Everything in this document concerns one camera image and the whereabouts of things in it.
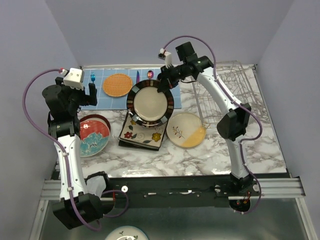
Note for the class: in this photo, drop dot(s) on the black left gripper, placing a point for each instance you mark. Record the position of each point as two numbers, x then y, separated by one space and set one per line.
87 99

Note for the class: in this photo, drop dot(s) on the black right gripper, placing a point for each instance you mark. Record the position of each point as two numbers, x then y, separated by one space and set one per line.
164 83

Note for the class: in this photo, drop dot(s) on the red rimmed round plate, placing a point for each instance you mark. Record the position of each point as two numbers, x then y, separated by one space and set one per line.
96 116

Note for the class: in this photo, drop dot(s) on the dark olive round plate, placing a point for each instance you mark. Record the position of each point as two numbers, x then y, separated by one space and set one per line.
147 107

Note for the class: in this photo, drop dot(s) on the white red rimmed plate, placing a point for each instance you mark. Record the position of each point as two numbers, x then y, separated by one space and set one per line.
94 135

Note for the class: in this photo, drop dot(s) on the yellow round plate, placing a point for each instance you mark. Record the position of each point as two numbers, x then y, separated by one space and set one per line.
185 130

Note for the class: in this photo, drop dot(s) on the wire dish rack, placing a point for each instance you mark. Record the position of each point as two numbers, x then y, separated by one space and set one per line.
241 81

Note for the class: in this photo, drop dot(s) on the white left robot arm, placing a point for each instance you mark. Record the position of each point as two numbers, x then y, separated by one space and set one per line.
64 129

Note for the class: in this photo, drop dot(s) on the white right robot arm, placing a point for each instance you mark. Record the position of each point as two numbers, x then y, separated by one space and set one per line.
235 114

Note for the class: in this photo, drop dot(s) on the blue fork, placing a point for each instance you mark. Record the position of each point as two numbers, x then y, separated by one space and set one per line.
92 78

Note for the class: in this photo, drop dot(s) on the iridescent spoon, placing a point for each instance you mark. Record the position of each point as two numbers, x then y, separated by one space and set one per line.
150 74

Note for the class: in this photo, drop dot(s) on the woven wicker round trivet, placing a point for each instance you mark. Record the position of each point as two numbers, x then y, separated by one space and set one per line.
117 85

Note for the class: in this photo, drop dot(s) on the iridescent knife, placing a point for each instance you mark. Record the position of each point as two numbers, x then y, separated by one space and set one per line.
137 77

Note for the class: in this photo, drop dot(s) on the white floral plate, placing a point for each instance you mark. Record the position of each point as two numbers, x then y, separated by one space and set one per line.
127 232

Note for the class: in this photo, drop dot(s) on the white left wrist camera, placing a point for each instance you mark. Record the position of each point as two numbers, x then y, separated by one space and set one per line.
73 78

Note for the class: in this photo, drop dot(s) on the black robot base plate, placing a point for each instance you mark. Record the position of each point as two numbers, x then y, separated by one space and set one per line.
171 192

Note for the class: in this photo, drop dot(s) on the aluminium frame rail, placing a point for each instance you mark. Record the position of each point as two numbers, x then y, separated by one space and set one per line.
271 188

